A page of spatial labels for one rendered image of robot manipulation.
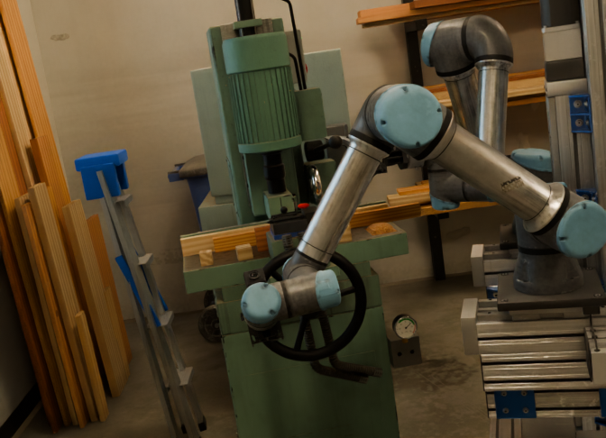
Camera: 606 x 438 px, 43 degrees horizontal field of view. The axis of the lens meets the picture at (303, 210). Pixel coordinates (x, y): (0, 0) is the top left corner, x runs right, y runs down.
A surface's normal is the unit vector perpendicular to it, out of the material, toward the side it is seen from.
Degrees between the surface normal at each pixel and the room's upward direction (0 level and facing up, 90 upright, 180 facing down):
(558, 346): 90
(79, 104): 90
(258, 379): 90
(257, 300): 63
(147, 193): 90
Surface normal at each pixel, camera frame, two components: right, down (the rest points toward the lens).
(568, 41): -0.25, 0.22
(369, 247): 0.14, 0.17
